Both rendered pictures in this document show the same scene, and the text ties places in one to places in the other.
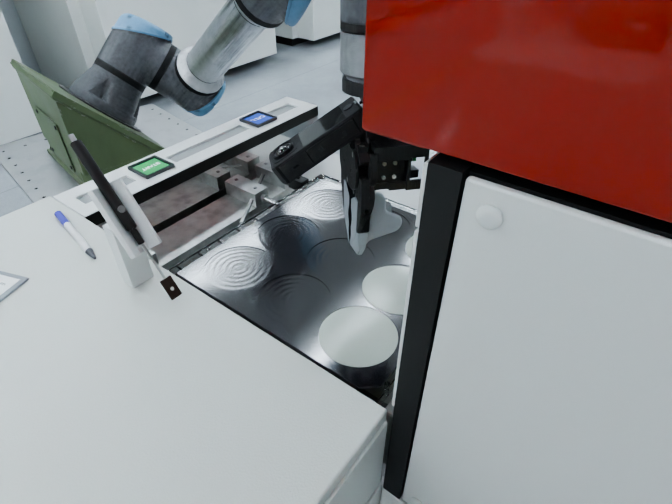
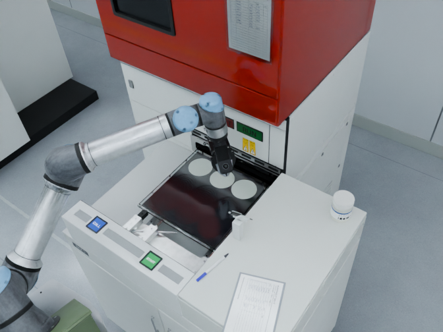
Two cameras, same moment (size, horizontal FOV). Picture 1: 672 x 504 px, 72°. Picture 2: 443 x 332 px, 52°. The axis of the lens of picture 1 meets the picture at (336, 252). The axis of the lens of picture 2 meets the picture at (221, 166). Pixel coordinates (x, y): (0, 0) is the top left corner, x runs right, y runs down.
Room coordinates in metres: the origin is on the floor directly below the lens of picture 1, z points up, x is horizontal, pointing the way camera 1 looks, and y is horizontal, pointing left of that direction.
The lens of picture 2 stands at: (0.42, 1.14, 2.25)
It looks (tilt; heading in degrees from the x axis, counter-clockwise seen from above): 46 degrees down; 272
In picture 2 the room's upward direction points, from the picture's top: 4 degrees counter-clockwise
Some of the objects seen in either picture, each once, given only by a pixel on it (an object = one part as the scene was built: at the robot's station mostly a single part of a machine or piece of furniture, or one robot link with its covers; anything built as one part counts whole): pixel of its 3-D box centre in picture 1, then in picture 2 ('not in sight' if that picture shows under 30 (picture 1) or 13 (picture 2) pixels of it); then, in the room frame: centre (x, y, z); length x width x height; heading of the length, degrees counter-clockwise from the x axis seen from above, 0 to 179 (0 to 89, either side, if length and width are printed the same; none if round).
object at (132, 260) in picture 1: (132, 240); (240, 222); (0.41, 0.23, 1.03); 0.06 x 0.04 x 0.13; 53
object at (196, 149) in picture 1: (214, 175); (128, 254); (0.81, 0.24, 0.89); 0.55 x 0.09 x 0.14; 143
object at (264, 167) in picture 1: (275, 173); (132, 225); (0.81, 0.12, 0.89); 0.08 x 0.03 x 0.03; 53
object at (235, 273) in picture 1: (340, 259); (205, 195); (0.54, -0.01, 0.90); 0.34 x 0.34 x 0.01; 53
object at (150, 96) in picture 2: (554, 183); (199, 121); (0.56, -0.30, 1.02); 0.82 x 0.03 x 0.40; 143
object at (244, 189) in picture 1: (246, 190); (147, 235); (0.75, 0.17, 0.89); 0.08 x 0.03 x 0.03; 53
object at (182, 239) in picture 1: (217, 221); (165, 249); (0.68, 0.21, 0.87); 0.36 x 0.08 x 0.03; 143
